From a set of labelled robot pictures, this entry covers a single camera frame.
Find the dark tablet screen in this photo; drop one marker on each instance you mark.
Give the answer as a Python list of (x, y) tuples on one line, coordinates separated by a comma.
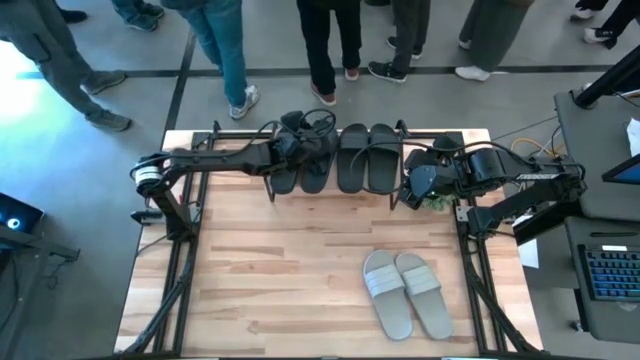
[(17, 215)]

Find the grey desk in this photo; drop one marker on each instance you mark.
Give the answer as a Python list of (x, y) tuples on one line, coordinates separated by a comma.
[(590, 160), (615, 320)]

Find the wooden shelf with black frame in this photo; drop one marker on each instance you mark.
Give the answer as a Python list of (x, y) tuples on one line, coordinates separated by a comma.
[(270, 192)]

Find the light grey slide sandal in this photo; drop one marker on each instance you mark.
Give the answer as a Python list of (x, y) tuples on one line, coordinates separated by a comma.
[(387, 295), (425, 295)]

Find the black aluminium table frame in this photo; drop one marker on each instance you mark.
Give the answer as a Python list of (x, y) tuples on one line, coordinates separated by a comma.
[(187, 270)]

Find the white paper sheet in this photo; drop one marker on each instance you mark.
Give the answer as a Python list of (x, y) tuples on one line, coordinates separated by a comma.
[(529, 252), (635, 137)]

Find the green succulent plant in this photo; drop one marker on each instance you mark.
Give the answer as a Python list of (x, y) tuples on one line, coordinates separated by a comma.
[(440, 202)]

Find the grey metal bracket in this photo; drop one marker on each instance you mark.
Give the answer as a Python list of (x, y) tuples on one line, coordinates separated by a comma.
[(462, 214)]

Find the black clamp block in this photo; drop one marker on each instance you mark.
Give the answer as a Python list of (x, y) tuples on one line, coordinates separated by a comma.
[(146, 217)]

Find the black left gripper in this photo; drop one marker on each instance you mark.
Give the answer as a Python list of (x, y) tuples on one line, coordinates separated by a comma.
[(300, 142)]

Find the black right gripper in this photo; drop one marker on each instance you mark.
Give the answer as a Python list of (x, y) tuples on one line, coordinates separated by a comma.
[(430, 182)]

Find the person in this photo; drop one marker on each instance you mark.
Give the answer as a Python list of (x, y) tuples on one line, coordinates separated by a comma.
[(615, 25), (72, 15), (587, 7), (140, 12), (225, 45), (492, 35), (325, 45), (60, 65), (405, 40)]

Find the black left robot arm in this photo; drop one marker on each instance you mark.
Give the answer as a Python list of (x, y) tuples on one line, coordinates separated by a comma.
[(225, 160)]

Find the dark grey slide sandal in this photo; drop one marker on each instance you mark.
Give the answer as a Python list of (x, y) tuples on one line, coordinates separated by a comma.
[(384, 157), (317, 177), (284, 182), (352, 157)]

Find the dark monitor screen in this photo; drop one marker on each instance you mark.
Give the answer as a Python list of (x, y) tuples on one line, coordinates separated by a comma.
[(625, 172)]

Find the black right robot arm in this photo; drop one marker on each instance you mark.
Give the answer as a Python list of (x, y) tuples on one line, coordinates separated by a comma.
[(530, 185)]

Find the black computer keyboard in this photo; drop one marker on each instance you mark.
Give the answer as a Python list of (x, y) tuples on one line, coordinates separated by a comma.
[(612, 272)]

